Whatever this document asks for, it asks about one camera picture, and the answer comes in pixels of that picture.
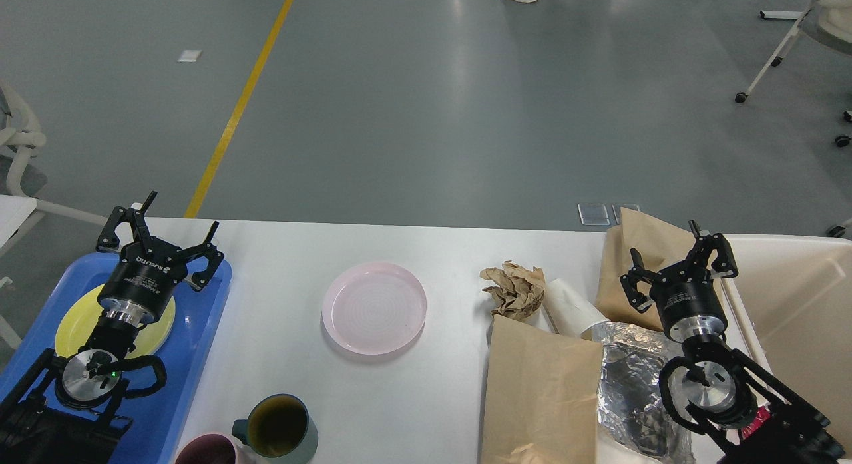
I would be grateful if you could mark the teal green mug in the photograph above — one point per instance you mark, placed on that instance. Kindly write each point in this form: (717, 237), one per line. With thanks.
(279, 429)

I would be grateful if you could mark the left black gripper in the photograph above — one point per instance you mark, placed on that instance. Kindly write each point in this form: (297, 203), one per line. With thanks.
(149, 269)

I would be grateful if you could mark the white side table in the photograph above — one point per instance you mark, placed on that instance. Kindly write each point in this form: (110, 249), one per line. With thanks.
(15, 210)

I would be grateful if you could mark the rear brown paper bag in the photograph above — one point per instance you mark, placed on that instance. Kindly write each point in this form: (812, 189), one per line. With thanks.
(639, 251)

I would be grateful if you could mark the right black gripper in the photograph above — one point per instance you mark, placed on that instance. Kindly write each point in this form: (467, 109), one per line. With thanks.
(687, 304)

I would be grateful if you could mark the crumpled brown paper ball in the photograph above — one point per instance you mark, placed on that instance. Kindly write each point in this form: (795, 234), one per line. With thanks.
(517, 292)

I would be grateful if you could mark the white paper cup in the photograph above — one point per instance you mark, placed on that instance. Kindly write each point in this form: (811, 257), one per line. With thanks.
(568, 311)

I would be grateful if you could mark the blue plastic tray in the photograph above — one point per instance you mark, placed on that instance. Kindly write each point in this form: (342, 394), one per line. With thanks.
(158, 420)

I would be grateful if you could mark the clear floor plate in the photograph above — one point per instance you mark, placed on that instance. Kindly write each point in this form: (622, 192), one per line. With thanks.
(601, 214)

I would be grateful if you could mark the crumpled aluminium foil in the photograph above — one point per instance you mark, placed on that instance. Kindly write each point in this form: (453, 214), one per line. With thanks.
(630, 406)

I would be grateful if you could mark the brown paper bag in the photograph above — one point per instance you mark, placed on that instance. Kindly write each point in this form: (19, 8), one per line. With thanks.
(541, 396)
(639, 251)

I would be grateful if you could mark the pink mug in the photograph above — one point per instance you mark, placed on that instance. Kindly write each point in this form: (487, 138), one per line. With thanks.
(214, 448)

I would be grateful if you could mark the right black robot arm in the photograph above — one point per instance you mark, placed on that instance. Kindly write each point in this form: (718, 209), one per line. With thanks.
(713, 389)

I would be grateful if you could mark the pink plate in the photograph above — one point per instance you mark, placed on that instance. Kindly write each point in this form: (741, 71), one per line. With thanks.
(374, 308)

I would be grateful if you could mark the beige plastic bin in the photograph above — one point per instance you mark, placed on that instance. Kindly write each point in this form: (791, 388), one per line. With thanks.
(796, 291)

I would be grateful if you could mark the front brown paper bag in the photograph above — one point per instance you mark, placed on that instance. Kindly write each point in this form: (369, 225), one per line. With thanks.
(541, 396)

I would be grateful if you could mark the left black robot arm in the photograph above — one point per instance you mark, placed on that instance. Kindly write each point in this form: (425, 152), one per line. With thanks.
(63, 408)

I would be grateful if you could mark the yellow plate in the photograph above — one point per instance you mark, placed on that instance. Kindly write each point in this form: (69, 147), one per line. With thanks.
(78, 323)

